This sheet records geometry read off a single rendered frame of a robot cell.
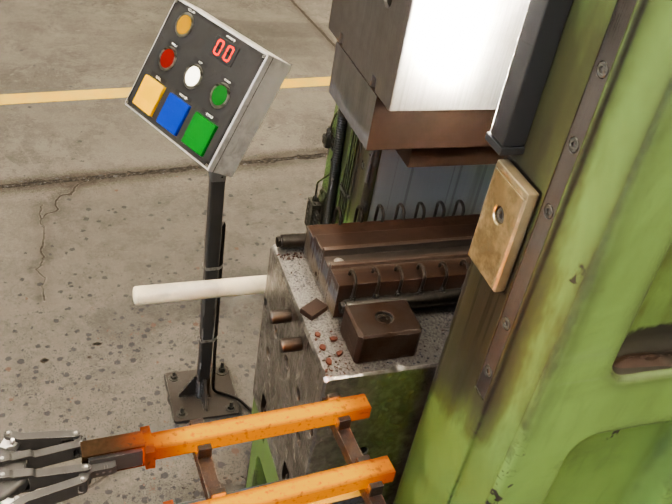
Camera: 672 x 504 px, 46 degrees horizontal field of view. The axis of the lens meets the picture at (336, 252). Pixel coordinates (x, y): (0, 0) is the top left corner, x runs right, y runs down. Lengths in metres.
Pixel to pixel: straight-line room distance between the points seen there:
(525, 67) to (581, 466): 0.73
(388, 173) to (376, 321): 0.38
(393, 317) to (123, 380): 1.35
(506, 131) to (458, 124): 0.22
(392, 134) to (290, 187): 2.24
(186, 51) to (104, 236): 1.39
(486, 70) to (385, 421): 0.66
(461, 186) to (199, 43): 0.66
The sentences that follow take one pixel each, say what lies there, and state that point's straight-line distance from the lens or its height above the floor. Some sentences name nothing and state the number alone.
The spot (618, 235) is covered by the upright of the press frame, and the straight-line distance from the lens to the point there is 0.99.
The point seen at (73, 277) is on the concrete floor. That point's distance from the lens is 2.94.
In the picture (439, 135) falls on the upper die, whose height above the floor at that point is 1.29.
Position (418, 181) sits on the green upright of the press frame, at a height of 1.03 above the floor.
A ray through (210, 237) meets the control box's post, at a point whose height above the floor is 0.63.
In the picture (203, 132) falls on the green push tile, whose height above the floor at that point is 1.02.
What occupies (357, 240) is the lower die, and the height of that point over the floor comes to 0.99.
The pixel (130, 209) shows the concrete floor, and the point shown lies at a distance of 3.27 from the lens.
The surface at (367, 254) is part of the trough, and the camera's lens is 1.50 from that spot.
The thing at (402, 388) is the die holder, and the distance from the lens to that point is 1.43.
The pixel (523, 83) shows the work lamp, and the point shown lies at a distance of 1.05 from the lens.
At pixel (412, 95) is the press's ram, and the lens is 1.17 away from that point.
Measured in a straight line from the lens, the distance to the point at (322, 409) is 1.20.
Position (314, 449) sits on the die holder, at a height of 0.73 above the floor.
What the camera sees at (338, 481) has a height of 0.99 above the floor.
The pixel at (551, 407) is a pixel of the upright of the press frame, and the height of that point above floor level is 1.09.
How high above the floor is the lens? 1.88
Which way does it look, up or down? 37 degrees down
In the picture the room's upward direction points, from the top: 11 degrees clockwise
